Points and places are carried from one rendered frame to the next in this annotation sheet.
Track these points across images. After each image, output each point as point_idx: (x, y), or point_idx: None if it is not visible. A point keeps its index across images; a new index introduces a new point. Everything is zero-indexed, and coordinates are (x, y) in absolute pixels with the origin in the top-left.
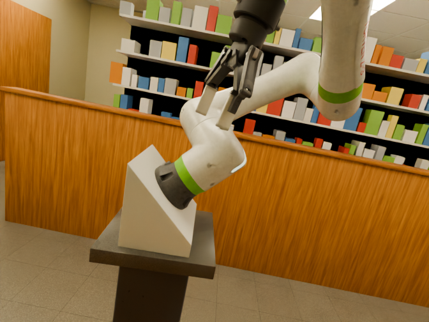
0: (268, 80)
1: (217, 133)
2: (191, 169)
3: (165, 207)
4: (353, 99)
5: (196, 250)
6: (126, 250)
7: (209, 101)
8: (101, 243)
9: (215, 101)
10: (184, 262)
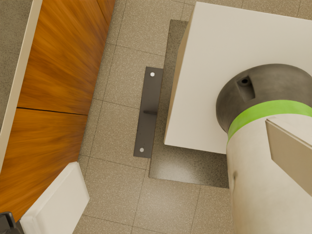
0: None
1: (308, 210)
2: (238, 135)
3: (187, 97)
4: None
5: (182, 155)
6: (171, 61)
7: (294, 170)
8: (181, 29)
9: None
10: (154, 136)
